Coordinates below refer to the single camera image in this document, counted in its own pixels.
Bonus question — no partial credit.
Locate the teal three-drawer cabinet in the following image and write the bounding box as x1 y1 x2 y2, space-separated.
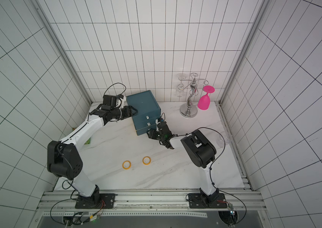
126 90 161 136

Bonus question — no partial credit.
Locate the hanging clear wine glass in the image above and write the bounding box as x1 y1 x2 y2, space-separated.
176 73 187 98

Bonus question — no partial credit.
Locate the silver wine glass rack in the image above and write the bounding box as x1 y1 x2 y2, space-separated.
180 72 209 118

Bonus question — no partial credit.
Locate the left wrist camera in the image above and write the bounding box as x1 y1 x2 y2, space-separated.
116 94 126 109

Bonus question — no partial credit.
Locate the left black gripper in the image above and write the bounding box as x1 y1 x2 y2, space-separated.
112 105 139 120

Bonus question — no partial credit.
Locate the pink plastic wine glass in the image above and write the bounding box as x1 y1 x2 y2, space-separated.
198 85 215 110

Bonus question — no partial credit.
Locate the green snack bag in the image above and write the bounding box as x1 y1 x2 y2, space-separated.
84 138 91 145

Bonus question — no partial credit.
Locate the clear plastic cup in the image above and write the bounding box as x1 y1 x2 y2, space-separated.
218 132 230 146

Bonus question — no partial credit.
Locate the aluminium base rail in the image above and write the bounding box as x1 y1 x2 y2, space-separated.
35 189 267 221

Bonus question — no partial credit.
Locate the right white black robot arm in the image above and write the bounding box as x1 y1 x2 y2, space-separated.
147 121 228 209

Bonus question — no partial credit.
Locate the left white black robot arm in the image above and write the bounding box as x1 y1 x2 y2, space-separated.
47 105 138 209

